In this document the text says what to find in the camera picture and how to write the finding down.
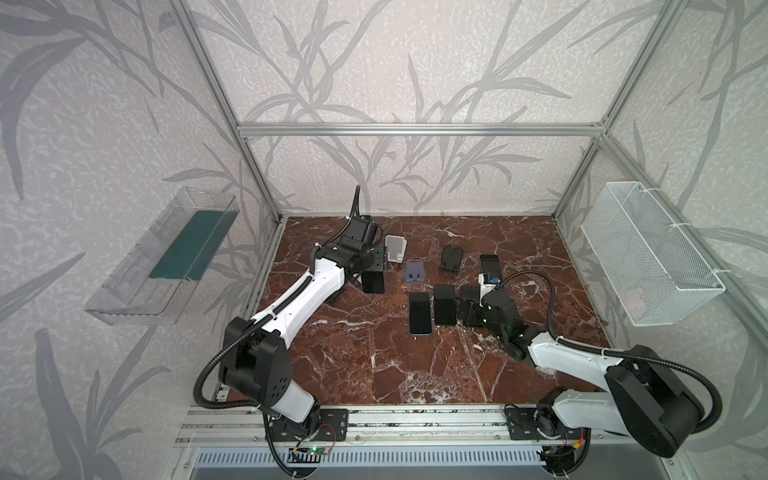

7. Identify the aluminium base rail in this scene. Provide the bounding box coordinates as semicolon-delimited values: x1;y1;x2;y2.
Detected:
173;404;581;448

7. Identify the grey round-base phone stand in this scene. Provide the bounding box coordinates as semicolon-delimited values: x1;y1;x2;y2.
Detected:
403;259;426;285

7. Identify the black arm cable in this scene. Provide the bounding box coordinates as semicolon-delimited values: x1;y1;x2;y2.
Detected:
497;271;724;433
193;184;364;410

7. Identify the green-edged smartphone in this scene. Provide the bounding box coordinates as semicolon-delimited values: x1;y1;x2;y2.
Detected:
408;292;432;336

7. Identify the white wire mesh basket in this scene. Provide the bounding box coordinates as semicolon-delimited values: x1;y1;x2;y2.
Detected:
581;181;726;327

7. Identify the green circuit board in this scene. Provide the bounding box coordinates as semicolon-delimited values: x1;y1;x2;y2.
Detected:
291;445;333;463

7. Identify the purple-edged smartphone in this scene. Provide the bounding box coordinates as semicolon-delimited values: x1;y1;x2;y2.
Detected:
361;270;386;294

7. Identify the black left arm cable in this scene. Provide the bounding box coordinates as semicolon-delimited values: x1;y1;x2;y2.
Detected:
193;184;364;410

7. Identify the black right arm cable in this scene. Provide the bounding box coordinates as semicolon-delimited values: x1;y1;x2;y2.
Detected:
497;271;724;433

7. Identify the white rear phone stand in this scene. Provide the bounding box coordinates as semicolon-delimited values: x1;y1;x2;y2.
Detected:
385;235;407;264

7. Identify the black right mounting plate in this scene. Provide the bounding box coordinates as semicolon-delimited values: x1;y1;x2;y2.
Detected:
504;405;540;441

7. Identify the black mounting plate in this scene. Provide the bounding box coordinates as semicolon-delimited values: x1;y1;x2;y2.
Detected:
267;407;350;442
504;405;540;441

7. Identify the aluminium frame enclosure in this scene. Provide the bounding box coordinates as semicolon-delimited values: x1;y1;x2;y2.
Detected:
167;0;768;337

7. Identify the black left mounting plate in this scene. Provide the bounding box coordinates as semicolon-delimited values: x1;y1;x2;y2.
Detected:
267;407;350;442

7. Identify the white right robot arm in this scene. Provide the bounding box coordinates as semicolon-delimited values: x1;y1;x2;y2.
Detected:
458;287;722;458

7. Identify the black folding phone stand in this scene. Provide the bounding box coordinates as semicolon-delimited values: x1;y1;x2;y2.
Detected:
439;245;464;274

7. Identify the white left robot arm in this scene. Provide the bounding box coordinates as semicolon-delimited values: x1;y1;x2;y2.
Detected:
214;214;379;428

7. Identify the clear plastic wall bin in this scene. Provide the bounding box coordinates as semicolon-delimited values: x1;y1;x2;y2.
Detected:
84;187;240;326

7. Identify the black smartphone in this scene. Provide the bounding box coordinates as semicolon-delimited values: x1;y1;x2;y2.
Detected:
433;284;457;326
460;284;480;308

